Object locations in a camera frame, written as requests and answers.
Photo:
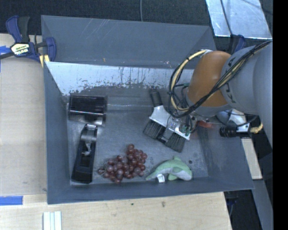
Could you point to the black rectangular box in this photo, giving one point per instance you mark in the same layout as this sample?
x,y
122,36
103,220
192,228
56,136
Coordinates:
x,y
87,106

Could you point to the black cylinder on white bracket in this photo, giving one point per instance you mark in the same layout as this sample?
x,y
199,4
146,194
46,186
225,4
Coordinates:
x,y
230,131

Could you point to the grey metal bin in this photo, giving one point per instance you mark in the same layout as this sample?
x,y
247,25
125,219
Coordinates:
x,y
124,118

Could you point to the pale wood board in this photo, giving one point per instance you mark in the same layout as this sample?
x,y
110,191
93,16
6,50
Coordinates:
x,y
21,128

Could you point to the black tape dispenser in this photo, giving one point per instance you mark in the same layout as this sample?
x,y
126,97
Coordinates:
x,y
84,157

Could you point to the green toy dolphin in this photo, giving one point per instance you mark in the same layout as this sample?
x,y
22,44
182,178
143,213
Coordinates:
x,y
175,169

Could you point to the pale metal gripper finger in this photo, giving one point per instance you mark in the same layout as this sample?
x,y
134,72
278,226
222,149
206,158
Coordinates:
x,y
168,132
163,138

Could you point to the red toy grape bunch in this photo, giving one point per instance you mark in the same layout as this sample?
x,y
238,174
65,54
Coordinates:
x,y
128,164

